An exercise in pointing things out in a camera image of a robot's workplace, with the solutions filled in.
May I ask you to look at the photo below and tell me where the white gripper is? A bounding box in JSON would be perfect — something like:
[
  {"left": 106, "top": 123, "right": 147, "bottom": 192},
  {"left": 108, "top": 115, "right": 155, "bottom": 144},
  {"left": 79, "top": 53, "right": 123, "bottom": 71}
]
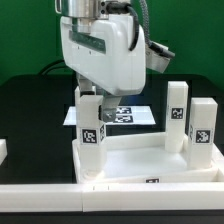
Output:
[{"left": 60, "top": 15, "right": 174, "bottom": 122}]

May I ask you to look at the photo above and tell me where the white front fence bar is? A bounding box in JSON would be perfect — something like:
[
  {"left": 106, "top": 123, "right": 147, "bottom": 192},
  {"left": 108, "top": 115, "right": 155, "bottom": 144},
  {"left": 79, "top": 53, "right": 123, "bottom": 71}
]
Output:
[{"left": 0, "top": 182, "right": 224, "bottom": 212}]

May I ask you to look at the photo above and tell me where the white desk top tray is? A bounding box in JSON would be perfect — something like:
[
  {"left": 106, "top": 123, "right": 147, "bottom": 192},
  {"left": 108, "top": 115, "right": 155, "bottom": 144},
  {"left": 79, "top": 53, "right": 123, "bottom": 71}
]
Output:
[{"left": 72, "top": 132, "right": 224, "bottom": 184}]

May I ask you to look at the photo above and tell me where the white left fence bar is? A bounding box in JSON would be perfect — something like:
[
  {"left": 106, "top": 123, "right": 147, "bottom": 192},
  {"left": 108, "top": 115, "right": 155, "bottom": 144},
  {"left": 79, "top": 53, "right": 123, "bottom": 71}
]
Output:
[{"left": 0, "top": 139, "right": 7, "bottom": 165}]

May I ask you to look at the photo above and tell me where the white fence bar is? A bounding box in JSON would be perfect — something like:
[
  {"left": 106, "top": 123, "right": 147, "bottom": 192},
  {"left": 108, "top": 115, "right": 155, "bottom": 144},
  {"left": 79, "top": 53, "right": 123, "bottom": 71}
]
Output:
[
  {"left": 0, "top": 182, "right": 224, "bottom": 212},
  {"left": 0, "top": 139, "right": 7, "bottom": 165}
]

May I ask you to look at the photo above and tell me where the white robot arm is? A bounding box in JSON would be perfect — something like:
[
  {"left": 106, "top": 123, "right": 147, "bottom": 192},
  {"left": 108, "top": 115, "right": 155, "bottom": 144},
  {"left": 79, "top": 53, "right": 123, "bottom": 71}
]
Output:
[{"left": 55, "top": 0, "right": 175, "bottom": 122}]

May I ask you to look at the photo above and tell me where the black cable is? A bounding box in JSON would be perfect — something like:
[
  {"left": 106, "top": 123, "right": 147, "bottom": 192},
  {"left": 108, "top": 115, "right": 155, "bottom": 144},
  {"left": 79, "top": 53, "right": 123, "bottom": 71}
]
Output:
[{"left": 106, "top": 0, "right": 168, "bottom": 54}]

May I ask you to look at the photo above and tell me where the white marker sheet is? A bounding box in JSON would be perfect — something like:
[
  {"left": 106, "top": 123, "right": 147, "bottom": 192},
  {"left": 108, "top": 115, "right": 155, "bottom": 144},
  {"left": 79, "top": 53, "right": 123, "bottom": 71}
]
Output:
[{"left": 63, "top": 106, "right": 156, "bottom": 126}]

